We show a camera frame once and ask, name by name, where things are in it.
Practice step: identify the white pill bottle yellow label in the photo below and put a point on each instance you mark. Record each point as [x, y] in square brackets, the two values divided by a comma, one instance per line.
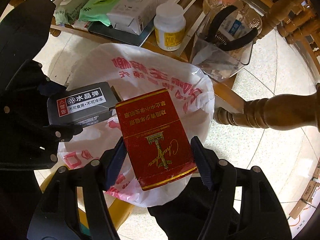
[169, 24]

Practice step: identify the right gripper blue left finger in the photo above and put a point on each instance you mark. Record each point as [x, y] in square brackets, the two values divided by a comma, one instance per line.
[114, 160]

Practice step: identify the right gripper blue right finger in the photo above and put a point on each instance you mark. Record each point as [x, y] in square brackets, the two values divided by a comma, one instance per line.
[202, 163]

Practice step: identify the black cardboard box white label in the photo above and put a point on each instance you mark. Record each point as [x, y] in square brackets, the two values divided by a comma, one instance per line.
[84, 106]

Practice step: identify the white tissue box on shelf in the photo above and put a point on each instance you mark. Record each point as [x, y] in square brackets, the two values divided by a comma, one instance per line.
[132, 16]

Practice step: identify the red cigarette carton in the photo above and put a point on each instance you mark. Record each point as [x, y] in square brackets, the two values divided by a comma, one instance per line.
[157, 144]

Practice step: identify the clear plastic organizer box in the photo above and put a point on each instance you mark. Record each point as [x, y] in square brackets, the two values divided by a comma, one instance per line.
[224, 40]

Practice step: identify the wooden table leg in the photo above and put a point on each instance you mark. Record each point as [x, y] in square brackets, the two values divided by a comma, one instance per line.
[282, 112]

